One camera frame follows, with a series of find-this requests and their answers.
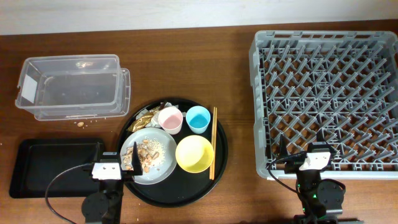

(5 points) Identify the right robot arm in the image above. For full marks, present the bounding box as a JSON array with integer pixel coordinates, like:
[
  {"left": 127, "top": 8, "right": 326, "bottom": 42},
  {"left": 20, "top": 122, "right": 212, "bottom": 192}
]
[{"left": 276, "top": 132, "right": 346, "bottom": 224}]

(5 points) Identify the food scraps pile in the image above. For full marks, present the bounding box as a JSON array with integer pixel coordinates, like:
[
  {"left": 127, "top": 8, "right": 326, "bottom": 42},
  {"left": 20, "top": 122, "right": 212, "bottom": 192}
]
[{"left": 121, "top": 139, "right": 165, "bottom": 174}]

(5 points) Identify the wooden chopstick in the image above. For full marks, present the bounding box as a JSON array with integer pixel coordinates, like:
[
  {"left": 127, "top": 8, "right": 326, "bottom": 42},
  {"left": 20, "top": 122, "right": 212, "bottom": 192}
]
[
  {"left": 209, "top": 107, "right": 217, "bottom": 180},
  {"left": 213, "top": 108, "right": 218, "bottom": 179}
]

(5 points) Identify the blue cup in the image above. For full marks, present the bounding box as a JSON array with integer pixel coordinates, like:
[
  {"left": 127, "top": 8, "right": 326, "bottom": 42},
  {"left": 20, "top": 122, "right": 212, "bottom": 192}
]
[{"left": 185, "top": 106, "right": 211, "bottom": 134}]

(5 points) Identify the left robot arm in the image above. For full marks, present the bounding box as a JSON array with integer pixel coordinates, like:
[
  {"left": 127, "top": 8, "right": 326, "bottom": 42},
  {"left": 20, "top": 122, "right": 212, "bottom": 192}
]
[{"left": 81, "top": 143, "right": 143, "bottom": 224}]

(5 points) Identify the yellow bowl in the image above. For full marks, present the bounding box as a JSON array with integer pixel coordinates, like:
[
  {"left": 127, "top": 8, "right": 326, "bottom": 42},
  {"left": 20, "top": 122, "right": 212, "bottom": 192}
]
[{"left": 175, "top": 135, "right": 213, "bottom": 174}]

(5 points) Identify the white tissue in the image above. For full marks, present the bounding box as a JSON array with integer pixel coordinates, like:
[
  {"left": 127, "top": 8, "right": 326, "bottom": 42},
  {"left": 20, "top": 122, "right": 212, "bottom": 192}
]
[{"left": 136, "top": 106, "right": 160, "bottom": 128}]

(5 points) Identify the clear plastic bin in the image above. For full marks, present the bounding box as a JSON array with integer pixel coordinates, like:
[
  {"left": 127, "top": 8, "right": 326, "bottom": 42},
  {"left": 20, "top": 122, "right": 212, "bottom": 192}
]
[{"left": 15, "top": 54, "right": 131, "bottom": 121}]

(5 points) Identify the gold snack wrapper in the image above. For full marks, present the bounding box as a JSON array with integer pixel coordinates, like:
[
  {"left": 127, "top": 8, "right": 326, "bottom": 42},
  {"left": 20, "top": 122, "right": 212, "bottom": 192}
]
[{"left": 127, "top": 106, "right": 160, "bottom": 133}]

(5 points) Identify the round black serving tray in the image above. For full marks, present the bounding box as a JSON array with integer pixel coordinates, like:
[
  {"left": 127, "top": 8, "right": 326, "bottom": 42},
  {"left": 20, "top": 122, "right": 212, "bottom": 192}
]
[{"left": 117, "top": 98, "right": 228, "bottom": 208}]

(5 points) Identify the grey dishwasher rack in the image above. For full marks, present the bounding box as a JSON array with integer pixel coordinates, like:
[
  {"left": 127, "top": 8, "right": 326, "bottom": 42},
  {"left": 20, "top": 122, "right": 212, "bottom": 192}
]
[{"left": 249, "top": 30, "right": 397, "bottom": 180}]

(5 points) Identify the pink cup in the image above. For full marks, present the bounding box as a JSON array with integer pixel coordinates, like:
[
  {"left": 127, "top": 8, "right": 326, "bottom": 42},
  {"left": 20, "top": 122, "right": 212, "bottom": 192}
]
[{"left": 158, "top": 106, "right": 183, "bottom": 135}]

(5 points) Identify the black rectangular tray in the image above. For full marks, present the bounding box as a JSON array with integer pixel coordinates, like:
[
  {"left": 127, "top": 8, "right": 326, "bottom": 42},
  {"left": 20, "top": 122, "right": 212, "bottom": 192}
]
[{"left": 9, "top": 138, "right": 104, "bottom": 198}]

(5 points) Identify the grey plate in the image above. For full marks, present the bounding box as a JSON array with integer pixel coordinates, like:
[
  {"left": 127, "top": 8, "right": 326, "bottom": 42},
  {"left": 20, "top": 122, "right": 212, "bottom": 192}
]
[{"left": 120, "top": 128, "right": 177, "bottom": 185}]

